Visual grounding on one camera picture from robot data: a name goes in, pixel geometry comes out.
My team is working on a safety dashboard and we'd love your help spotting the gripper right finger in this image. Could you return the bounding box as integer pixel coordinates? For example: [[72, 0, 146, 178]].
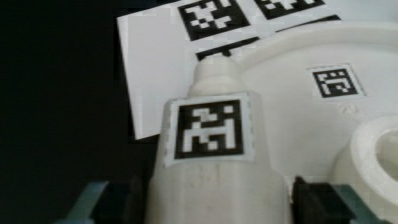
[[292, 176, 376, 224]]

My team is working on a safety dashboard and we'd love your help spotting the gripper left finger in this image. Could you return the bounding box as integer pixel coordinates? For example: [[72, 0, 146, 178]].
[[59, 181, 143, 224]]

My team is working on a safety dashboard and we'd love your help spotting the white cylindrical table leg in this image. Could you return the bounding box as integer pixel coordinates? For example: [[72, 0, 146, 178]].
[[146, 56, 294, 224]]

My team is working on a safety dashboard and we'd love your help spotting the white round table top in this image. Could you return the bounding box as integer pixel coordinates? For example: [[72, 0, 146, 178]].
[[235, 22, 398, 224]]

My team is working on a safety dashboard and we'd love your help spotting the white marker sheet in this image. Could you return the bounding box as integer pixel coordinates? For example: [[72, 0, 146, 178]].
[[118, 0, 338, 139]]

